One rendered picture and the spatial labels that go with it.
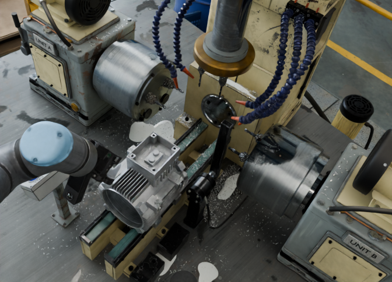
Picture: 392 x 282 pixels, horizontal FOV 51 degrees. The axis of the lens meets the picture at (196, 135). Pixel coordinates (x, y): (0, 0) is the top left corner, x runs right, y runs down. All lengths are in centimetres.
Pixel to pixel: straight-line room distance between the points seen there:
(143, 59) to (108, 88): 16
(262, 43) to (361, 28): 279
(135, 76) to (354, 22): 306
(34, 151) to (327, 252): 84
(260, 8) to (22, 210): 102
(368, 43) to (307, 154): 281
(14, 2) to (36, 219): 237
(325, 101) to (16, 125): 170
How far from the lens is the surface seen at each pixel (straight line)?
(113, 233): 138
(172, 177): 121
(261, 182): 123
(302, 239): 130
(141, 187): 116
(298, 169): 121
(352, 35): 400
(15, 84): 190
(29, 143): 87
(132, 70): 139
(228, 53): 117
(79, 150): 90
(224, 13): 111
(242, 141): 150
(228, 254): 142
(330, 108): 254
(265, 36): 137
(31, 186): 122
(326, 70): 350
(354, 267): 127
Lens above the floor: 208
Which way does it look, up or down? 50 degrees down
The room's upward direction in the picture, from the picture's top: 10 degrees clockwise
